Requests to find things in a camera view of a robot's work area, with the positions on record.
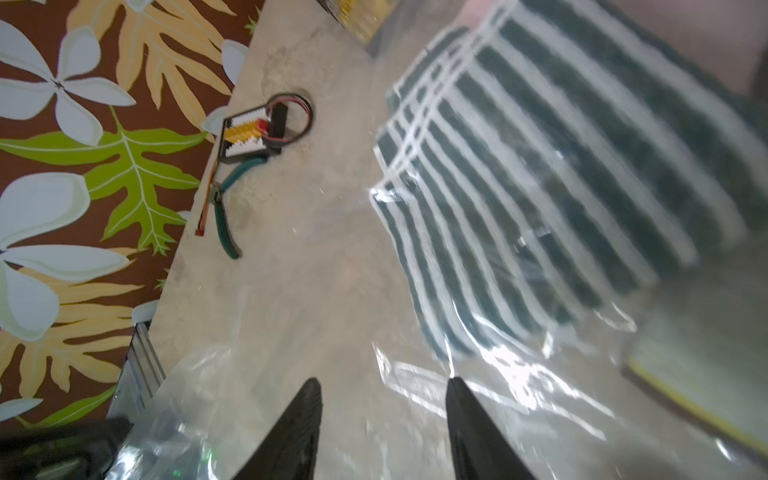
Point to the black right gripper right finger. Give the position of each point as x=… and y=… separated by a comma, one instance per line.
x=478, y=448

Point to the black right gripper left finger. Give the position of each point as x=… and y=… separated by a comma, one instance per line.
x=288, y=441

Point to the yellow black screwdriver bit case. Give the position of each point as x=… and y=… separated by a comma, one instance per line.
x=362, y=18

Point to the green white striped towel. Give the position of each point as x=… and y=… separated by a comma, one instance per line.
x=552, y=160

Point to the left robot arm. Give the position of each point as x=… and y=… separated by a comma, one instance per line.
x=74, y=451

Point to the black parallel charging board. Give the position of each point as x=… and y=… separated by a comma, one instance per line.
x=262, y=131

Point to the pink towel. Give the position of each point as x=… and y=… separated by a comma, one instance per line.
x=726, y=38

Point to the clear plastic vacuum bag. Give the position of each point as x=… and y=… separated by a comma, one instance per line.
x=320, y=293

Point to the green handled pliers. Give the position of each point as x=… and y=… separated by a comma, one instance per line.
x=215, y=197

